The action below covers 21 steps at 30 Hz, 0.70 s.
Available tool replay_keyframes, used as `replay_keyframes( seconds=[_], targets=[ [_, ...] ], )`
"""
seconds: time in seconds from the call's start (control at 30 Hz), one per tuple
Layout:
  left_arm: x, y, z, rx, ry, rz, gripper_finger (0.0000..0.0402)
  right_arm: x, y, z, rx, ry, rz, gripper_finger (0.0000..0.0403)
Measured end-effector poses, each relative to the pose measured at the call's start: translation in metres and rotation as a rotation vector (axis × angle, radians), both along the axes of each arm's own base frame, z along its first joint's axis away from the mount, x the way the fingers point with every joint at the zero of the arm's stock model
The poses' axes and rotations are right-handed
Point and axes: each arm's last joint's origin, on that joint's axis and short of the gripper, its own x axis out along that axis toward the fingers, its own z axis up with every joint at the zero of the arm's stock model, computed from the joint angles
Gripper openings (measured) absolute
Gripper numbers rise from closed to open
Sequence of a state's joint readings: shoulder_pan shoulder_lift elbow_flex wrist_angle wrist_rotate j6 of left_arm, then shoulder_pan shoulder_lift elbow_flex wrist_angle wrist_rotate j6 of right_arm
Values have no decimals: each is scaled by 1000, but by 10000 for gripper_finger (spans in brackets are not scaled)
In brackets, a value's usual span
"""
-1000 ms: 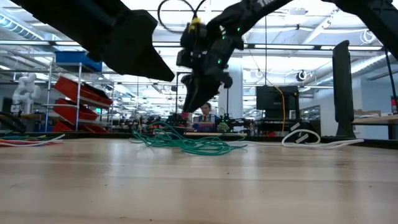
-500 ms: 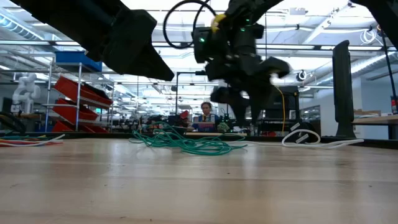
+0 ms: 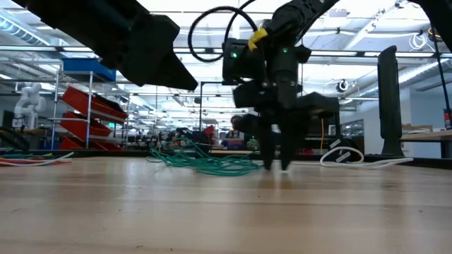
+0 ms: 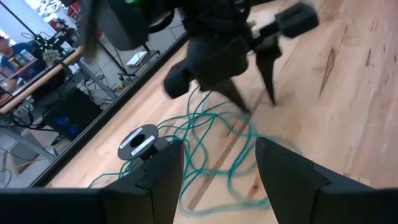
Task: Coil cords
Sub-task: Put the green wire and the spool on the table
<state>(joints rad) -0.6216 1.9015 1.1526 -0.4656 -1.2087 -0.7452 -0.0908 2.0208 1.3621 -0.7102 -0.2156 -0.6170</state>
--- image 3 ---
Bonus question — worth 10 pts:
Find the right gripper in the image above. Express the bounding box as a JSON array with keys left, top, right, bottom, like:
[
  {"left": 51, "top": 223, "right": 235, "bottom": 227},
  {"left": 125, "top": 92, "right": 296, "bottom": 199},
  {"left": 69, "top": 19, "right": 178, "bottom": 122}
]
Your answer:
[{"left": 232, "top": 52, "right": 340, "bottom": 171}]

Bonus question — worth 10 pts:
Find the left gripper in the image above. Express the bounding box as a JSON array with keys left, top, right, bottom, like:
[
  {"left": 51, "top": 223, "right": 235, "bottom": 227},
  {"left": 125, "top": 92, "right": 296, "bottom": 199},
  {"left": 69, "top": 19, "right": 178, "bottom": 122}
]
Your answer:
[{"left": 105, "top": 15, "right": 199, "bottom": 91}]

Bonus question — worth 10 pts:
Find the green cord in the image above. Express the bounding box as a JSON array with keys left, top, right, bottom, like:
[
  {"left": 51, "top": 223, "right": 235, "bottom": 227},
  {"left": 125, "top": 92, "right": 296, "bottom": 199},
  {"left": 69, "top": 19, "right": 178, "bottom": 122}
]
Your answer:
[{"left": 146, "top": 137, "right": 264, "bottom": 177}]

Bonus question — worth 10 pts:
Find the white cord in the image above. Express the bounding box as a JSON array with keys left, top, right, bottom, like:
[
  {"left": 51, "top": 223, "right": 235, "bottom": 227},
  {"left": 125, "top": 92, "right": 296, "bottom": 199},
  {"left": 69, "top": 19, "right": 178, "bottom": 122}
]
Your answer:
[{"left": 278, "top": 146, "right": 415, "bottom": 174}]

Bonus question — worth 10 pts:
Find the wooden workstation table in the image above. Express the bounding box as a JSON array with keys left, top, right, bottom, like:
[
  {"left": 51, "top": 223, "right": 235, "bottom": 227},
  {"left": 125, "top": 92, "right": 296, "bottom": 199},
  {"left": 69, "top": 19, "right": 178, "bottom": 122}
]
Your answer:
[{"left": 208, "top": 149, "right": 264, "bottom": 156}]

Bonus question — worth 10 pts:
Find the black monitor cart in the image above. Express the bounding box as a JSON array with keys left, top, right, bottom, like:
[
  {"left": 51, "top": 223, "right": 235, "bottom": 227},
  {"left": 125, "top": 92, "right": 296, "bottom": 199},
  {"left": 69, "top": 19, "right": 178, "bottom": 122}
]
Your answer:
[{"left": 299, "top": 123, "right": 364, "bottom": 158}]

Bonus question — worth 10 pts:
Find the person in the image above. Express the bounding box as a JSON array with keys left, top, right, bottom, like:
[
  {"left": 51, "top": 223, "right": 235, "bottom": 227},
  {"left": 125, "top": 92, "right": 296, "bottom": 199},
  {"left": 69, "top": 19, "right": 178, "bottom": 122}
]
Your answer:
[{"left": 220, "top": 114, "right": 248, "bottom": 151}]

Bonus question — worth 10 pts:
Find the black monitor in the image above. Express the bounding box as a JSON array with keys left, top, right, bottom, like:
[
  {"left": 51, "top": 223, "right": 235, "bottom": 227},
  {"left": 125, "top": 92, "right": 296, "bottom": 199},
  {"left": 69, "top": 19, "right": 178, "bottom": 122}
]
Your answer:
[{"left": 302, "top": 111, "right": 341, "bottom": 127}]

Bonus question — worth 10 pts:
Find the metal shelf rack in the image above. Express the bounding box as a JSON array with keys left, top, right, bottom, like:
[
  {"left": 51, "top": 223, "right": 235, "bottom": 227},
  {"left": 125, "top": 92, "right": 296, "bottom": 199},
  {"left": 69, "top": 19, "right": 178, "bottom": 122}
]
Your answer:
[{"left": 47, "top": 68, "right": 130, "bottom": 152}]

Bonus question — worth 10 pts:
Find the blue plastic bin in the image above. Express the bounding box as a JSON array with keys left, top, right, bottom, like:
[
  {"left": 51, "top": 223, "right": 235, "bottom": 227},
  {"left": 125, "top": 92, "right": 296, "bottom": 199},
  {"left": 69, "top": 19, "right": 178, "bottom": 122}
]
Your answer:
[{"left": 62, "top": 57, "right": 117, "bottom": 83}]

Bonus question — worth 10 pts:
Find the red plastic shelf bin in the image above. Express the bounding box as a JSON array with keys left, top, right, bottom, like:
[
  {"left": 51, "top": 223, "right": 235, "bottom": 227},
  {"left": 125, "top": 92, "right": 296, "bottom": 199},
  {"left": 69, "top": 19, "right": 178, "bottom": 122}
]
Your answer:
[
  {"left": 61, "top": 86, "right": 129, "bottom": 123},
  {"left": 58, "top": 136, "right": 124, "bottom": 152},
  {"left": 59, "top": 111, "right": 113, "bottom": 141}
]

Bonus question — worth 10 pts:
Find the tall black upright panel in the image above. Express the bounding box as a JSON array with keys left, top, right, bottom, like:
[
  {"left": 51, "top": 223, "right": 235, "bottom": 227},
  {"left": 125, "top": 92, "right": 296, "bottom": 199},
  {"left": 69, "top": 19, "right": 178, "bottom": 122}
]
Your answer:
[{"left": 376, "top": 44, "right": 406, "bottom": 158}]

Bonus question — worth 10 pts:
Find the light wooden table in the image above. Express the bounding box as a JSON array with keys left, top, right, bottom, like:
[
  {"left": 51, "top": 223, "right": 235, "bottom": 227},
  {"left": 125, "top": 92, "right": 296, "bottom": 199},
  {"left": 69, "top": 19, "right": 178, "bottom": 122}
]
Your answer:
[{"left": 400, "top": 129, "right": 452, "bottom": 159}]

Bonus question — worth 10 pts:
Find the thin black pole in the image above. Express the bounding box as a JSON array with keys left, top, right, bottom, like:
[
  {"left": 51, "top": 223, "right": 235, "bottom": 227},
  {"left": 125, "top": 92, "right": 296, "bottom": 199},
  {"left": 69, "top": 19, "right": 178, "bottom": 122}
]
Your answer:
[{"left": 435, "top": 45, "right": 452, "bottom": 119}]

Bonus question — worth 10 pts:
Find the black workstation frame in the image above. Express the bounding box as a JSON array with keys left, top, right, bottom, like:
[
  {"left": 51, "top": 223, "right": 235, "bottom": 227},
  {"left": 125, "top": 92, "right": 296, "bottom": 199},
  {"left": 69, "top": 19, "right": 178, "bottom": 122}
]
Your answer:
[{"left": 198, "top": 80, "right": 236, "bottom": 151}]

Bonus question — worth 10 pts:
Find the black right camera cable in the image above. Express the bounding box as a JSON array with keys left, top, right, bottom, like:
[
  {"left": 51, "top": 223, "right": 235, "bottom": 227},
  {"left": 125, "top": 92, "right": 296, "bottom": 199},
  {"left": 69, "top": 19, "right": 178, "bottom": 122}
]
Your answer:
[{"left": 187, "top": 0, "right": 261, "bottom": 64}]

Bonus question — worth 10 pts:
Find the yellow cable tag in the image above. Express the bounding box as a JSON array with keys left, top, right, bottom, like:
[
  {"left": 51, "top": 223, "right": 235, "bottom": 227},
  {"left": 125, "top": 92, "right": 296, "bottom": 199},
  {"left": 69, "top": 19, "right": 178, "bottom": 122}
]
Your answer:
[{"left": 247, "top": 28, "right": 269, "bottom": 52}]

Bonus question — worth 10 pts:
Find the silver ventilation duct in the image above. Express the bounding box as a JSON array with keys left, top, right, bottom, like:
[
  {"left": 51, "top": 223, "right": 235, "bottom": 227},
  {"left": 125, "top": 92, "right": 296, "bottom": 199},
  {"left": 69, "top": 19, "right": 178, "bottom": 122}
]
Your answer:
[{"left": 0, "top": 16, "right": 54, "bottom": 49}]

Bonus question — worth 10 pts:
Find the multicoloured wire bundle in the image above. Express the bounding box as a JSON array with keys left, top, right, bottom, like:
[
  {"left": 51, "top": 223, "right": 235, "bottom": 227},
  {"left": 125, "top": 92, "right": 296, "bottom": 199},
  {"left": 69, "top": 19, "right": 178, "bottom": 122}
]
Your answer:
[{"left": 0, "top": 150, "right": 75, "bottom": 168}]

